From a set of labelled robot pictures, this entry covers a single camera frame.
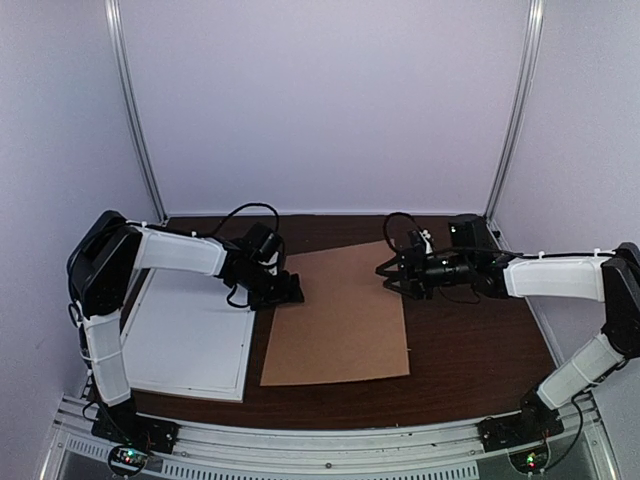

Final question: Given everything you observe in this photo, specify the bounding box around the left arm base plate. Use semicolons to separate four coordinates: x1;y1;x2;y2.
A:
91;397;179;454

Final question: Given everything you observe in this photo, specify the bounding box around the aluminium corner post left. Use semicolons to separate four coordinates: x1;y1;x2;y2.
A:
104;0;168;222

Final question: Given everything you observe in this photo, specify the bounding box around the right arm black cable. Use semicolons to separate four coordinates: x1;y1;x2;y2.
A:
382;212;416;256

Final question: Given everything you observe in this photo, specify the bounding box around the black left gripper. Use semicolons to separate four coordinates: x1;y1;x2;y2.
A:
236;265;306;312

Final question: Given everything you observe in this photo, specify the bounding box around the white picture frame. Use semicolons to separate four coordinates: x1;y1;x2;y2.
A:
117;269;259;404

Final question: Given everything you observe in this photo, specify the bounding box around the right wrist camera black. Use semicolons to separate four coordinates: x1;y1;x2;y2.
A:
448;214;492;248

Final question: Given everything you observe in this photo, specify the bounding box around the aluminium front rail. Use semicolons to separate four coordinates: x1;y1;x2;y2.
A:
37;389;609;480

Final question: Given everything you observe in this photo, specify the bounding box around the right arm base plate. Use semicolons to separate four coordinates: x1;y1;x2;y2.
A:
477;390;564;453

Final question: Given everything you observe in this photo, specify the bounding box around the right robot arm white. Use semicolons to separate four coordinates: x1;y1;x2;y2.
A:
375;242;639;442

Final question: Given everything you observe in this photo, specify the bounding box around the aluminium corner post right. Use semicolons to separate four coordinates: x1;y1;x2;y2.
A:
484;0;546;222

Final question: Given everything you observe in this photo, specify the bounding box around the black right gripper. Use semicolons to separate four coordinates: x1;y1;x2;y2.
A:
375;243;474;298

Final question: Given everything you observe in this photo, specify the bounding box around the left controller board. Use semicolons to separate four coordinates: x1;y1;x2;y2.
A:
107;445;151;477

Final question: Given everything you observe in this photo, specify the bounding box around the right controller board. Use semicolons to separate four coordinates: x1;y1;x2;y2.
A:
508;445;550;475

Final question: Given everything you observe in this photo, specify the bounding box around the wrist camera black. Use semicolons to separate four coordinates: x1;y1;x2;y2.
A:
448;214;492;248
242;222;283;262

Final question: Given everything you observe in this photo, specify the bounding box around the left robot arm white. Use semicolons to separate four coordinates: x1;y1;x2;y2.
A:
66;210;304;444

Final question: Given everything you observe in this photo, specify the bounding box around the red and dark photo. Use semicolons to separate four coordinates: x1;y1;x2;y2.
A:
122;279;251;394

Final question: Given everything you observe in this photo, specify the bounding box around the aluminium corner post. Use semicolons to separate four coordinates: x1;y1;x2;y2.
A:
104;0;168;222
484;0;546;222

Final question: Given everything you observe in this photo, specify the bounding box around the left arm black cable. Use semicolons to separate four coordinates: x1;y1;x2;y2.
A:
209;201;281;241

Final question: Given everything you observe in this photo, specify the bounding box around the controller board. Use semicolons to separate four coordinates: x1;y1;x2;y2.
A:
508;445;550;475
107;445;151;477

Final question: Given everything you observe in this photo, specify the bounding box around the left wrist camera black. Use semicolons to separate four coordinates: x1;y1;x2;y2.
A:
242;222;283;262

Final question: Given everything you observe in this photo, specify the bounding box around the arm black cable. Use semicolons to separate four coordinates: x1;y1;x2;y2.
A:
382;212;416;256
209;201;281;241

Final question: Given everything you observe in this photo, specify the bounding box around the brown backing board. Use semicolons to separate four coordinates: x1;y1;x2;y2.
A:
260;241;410;387

